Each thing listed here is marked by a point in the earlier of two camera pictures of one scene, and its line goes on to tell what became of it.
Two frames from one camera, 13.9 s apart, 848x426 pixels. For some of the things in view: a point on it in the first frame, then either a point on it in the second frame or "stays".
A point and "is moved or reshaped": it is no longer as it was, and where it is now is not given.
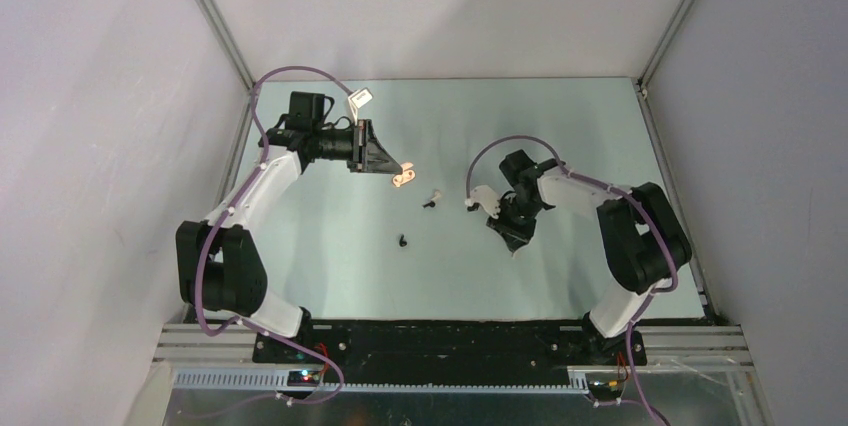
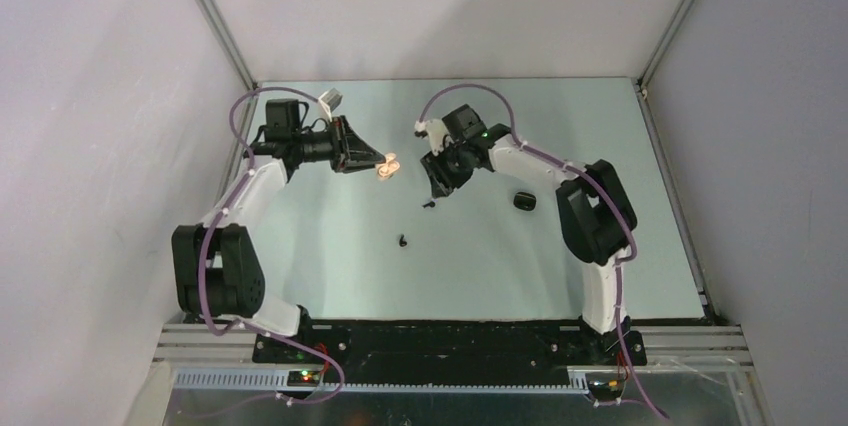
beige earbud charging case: (406, 176) is moved or reshaped
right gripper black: (514, 237) → (443, 182)
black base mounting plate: (445, 352) stays
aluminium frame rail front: (664, 347) stays
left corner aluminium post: (210, 14) stays
